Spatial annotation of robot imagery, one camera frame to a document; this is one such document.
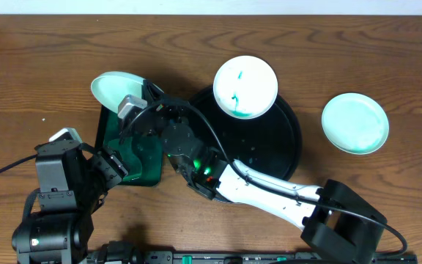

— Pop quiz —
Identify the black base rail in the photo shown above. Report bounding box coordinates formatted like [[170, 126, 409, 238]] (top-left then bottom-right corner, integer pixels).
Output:
[[86, 241, 419, 264]]

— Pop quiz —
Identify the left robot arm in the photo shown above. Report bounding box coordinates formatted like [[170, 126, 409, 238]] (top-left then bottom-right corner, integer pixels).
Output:
[[12, 139, 128, 263]]

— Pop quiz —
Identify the round black tray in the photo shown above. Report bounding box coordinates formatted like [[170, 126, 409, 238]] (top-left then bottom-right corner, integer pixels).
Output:
[[169, 87, 302, 202]]

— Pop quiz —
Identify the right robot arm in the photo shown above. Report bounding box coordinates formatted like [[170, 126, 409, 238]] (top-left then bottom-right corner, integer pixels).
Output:
[[115, 81, 388, 263]]

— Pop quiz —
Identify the white plate with green stains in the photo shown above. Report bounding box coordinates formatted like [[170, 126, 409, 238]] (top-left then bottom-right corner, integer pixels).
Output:
[[212, 56, 278, 120]]

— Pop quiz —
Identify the black rectangular tray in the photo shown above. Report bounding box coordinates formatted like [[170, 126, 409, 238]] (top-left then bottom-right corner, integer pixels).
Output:
[[95, 106, 163, 187]]

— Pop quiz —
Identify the light green plate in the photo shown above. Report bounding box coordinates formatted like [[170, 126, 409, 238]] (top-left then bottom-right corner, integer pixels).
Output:
[[321, 92, 390, 155], [91, 71, 145, 114]]

